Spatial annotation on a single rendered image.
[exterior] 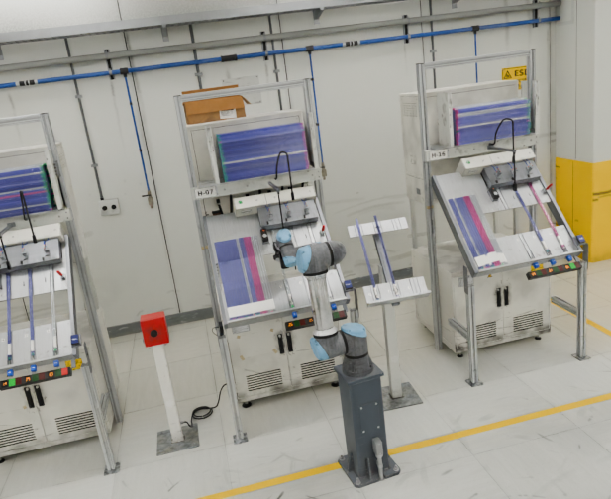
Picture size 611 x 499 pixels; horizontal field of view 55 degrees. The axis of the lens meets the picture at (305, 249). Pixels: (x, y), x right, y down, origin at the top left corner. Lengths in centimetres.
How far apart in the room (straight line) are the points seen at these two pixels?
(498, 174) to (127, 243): 295
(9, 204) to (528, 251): 293
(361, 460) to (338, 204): 271
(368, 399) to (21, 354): 175
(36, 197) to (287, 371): 175
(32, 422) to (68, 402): 23
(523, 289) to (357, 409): 167
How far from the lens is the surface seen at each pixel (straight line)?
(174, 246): 502
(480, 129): 385
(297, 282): 325
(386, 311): 338
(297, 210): 344
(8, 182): 349
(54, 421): 376
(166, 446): 359
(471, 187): 383
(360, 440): 294
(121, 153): 490
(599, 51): 554
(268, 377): 366
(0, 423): 382
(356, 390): 280
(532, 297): 414
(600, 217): 575
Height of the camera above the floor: 191
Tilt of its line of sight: 16 degrees down
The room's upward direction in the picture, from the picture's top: 7 degrees counter-clockwise
